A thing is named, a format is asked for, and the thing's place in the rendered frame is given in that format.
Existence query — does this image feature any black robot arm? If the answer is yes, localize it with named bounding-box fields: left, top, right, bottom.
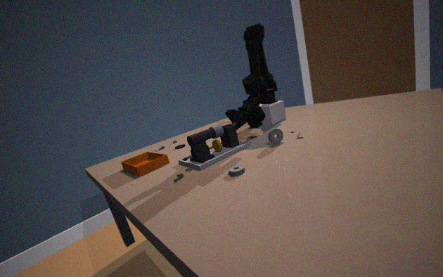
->
left=242, top=23, right=278, bottom=128

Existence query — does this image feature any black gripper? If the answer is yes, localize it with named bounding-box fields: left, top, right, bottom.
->
left=225, top=98, right=265, bottom=130

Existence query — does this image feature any orange-brown open tray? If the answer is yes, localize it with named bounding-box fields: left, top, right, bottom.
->
left=121, top=152, right=169, bottom=176

